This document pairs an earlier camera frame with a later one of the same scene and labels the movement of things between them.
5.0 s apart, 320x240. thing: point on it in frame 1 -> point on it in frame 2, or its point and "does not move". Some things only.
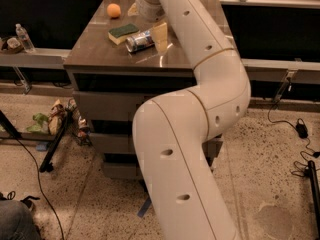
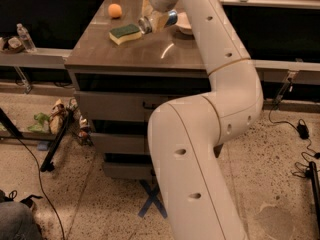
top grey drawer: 110,105 does not move
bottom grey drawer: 120,170 does not move
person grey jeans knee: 16,222 does not move
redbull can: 139,41 -> 145,27
